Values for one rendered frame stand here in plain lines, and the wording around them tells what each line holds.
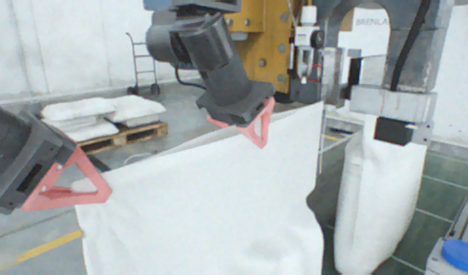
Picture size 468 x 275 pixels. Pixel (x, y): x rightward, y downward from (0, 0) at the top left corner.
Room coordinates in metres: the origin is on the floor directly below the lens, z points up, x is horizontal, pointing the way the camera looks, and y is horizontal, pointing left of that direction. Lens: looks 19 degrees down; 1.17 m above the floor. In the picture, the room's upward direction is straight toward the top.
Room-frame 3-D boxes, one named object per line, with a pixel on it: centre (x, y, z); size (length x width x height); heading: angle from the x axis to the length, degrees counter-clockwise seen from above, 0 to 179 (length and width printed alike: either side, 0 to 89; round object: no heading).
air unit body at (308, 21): (0.65, -0.16, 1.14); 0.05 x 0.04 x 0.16; 44
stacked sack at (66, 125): (3.05, 1.75, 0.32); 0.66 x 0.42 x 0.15; 38
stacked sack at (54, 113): (2.95, 1.56, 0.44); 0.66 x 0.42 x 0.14; 131
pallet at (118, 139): (3.30, 1.49, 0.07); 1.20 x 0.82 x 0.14; 134
